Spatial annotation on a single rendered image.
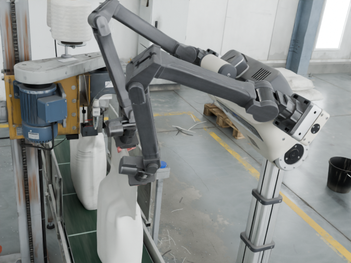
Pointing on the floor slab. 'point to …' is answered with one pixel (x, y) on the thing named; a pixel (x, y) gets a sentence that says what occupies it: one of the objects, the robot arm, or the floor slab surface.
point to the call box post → (156, 210)
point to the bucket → (339, 174)
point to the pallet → (222, 119)
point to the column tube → (9, 66)
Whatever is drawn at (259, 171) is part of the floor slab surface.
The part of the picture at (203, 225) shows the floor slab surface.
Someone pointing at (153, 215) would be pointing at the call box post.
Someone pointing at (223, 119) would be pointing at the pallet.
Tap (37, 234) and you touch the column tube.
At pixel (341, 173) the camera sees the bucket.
